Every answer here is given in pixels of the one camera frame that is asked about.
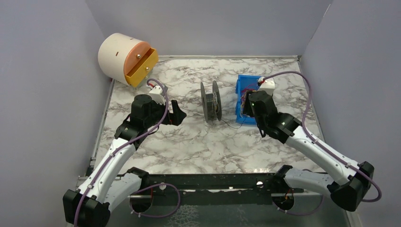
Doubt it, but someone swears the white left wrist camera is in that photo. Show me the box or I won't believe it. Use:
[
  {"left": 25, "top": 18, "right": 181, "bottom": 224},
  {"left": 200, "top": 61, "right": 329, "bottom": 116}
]
[{"left": 148, "top": 83, "right": 166, "bottom": 105}]

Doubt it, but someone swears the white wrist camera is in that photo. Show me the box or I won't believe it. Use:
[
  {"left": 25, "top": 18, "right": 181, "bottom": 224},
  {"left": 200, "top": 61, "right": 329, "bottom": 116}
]
[
  {"left": 148, "top": 83, "right": 166, "bottom": 105},
  {"left": 257, "top": 77, "right": 275, "bottom": 96}
]

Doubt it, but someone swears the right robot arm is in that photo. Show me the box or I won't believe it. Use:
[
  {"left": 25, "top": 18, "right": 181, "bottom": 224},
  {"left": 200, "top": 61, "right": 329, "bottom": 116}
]
[{"left": 243, "top": 91, "right": 375, "bottom": 211}]

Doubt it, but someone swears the thin black wire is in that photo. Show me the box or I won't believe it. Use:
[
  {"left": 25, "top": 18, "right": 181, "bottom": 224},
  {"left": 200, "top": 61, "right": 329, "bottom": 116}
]
[{"left": 219, "top": 119, "right": 248, "bottom": 130}]

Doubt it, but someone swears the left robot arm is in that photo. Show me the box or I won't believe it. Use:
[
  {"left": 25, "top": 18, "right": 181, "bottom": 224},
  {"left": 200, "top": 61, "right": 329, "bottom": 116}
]
[{"left": 62, "top": 95, "right": 187, "bottom": 227}]

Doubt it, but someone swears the black cable spool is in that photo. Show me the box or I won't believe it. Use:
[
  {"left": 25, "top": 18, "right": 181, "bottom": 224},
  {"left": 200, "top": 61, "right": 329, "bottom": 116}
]
[{"left": 200, "top": 80, "right": 222, "bottom": 122}]

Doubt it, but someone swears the yellow drawer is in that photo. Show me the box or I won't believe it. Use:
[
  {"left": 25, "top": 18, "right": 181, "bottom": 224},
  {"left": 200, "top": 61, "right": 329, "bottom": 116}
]
[{"left": 124, "top": 48, "right": 159, "bottom": 87}]

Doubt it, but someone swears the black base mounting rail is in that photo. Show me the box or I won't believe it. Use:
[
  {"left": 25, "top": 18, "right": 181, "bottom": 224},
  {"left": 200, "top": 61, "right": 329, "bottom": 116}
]
[{"left": 86, "top": 166, "right": 305, "bottom": 208}]

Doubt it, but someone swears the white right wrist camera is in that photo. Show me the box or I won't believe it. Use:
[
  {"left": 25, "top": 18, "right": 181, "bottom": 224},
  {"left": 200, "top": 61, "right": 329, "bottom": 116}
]
[{"left": 257, "top": 77, "right": 275, "bottom": 96}]

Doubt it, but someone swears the blue plastic bin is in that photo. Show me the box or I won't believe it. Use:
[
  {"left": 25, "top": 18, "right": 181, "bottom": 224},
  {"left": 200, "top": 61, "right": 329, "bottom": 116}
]
[{"left": 235, "top": 74, "right": 260, "bottom": 125}]

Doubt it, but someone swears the red wire bundle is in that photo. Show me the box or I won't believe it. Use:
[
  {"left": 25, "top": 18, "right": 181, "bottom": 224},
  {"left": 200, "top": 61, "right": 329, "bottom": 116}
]
[{"left": 238, "top": 83, "right": 259, "bottom": 107}]

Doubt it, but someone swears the cream cylindrical drawer cabinet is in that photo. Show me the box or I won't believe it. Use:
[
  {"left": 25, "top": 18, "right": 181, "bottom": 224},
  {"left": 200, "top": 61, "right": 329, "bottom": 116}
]
[{"left": 98, "top": 33, "right": 152, "bottom": 85}]

